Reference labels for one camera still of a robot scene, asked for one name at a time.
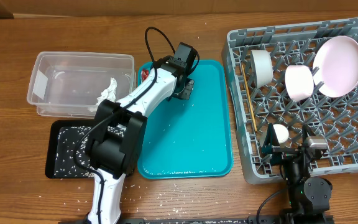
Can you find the white cup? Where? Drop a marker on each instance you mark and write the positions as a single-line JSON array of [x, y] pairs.
[[281, 132]]

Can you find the black plastic tray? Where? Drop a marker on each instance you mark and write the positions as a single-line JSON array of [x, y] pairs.
[[82, 158]]

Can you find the grey bowl with rice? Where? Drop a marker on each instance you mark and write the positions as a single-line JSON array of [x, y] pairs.
[[261, 64]]

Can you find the clear plastic bin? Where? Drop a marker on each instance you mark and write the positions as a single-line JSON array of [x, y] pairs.
[[73, 84]]

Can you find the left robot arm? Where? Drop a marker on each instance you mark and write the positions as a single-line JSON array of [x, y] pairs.
[[115, 141]]

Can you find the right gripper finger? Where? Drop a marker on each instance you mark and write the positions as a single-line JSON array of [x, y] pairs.
[[269, 138], [306, 131]]

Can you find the small pink bowl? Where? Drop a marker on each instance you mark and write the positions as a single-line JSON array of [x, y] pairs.
[[299, 82]]

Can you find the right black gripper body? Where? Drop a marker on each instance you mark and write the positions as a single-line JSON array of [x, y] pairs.
[[288, 154]]

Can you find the large white plate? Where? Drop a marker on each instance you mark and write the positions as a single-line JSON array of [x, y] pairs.
[[337, 64]]

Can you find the red foil wrapper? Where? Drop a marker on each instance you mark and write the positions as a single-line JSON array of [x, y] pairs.
[[144, 74]]

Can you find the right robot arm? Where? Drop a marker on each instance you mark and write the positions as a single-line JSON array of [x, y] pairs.
[[308, 196]]

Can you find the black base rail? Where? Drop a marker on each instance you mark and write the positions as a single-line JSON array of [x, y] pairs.
[[265, 219]]

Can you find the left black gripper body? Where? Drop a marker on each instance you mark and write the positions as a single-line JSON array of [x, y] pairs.
[[187, 90]]

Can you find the wooden chopstick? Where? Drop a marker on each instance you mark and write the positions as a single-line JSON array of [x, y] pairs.
[[251, 110]]

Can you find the grey dishwasher rack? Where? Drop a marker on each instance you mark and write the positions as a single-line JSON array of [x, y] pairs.
[[335, 119]]

